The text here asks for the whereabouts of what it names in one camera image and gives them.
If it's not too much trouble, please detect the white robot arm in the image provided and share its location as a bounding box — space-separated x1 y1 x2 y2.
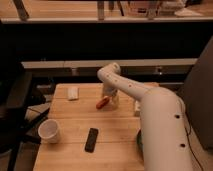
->
97 63 193 171

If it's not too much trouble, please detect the white tube bottle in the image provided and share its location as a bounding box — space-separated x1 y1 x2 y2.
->
134 101 140 117

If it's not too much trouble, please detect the green patterned plate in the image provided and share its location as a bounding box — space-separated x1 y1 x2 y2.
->
136 130 143 154

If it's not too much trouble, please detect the white sponge block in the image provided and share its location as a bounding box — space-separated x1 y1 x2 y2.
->
67 86 79 101

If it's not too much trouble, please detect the black remote control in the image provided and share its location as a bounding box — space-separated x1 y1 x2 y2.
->
85 128 99 153

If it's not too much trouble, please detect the white paper cup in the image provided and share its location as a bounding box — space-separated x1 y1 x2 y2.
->
38 119 60 143

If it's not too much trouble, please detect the black office chair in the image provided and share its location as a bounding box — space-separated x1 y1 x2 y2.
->
0 20 49 171

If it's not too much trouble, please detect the black cable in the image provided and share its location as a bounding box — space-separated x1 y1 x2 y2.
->
181 109 204 171

